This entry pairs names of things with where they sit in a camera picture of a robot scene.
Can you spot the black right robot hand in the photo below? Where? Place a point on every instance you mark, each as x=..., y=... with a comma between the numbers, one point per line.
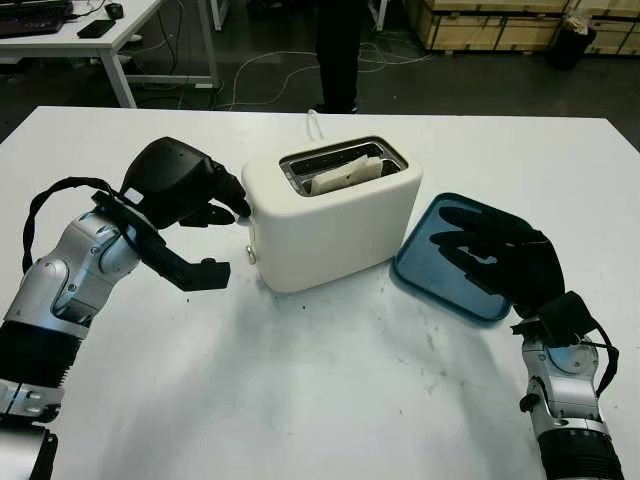
x=525, y=270

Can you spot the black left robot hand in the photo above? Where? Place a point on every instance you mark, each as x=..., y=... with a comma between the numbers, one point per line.
x=165, y=180

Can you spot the white bread slice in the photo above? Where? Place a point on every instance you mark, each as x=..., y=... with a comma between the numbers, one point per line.
x=345, y=175

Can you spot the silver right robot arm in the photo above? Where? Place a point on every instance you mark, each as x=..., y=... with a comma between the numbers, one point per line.
x=565, y=395

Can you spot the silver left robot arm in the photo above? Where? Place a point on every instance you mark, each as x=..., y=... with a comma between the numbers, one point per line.
x=50, y=280

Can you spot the blue plastic tray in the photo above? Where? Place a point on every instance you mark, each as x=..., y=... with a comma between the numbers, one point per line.
x=420, y=260

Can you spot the small toaster dial knob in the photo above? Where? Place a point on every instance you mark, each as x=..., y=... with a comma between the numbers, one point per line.
x=251, y=254

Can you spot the cream two-slot toaster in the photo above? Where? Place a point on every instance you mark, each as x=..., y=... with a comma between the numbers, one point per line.
x=330, y=235

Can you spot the white shoe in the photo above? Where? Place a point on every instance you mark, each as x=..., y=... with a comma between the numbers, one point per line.
x=125, y=58
x=135, y=41

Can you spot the black smartphone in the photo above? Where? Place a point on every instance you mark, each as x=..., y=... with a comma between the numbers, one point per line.
x=96, y=29

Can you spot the black computer mouse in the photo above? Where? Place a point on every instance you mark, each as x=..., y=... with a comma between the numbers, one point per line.
x=113, y=10

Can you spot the white office desk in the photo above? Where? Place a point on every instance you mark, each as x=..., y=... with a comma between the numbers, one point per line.
x=50, y=44

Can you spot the standing person in black trousers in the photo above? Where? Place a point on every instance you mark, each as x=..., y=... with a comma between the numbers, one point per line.
x=337, y=60

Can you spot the black trash bin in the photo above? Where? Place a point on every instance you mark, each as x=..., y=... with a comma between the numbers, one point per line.
x=570, y=47

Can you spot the wooden shipping crate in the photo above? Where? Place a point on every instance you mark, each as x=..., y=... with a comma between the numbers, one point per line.
x=490, y=25
x=617, y=27

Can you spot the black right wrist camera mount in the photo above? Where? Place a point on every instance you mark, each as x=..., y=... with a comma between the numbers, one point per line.
x=565, y=320

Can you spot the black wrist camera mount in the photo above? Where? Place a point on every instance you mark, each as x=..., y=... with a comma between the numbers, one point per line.
x=200, y=277
x=565, y=320

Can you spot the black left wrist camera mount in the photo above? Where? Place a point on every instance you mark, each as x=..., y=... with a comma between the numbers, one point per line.
x=200, y=277

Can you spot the white metal table frame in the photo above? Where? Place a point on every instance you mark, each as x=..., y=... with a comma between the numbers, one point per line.
x=220, y=14
x=378, y=14

